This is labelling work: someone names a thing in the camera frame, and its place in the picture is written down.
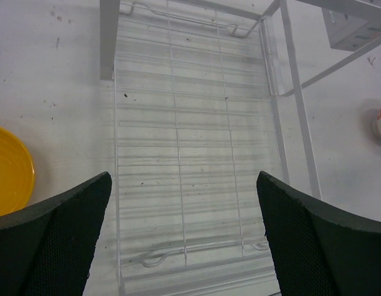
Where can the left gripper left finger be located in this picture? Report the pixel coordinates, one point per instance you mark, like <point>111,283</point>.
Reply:
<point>48,247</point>

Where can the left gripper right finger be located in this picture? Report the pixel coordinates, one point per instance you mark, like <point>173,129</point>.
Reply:
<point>316,248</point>

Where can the yellow plastic bowl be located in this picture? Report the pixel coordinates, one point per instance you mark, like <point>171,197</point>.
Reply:
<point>17,173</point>

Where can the grey cutlery holder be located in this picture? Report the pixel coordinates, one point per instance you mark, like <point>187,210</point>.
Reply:
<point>348,33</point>

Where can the white wire dish rack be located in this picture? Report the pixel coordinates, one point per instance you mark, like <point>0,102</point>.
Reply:
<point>207,95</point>

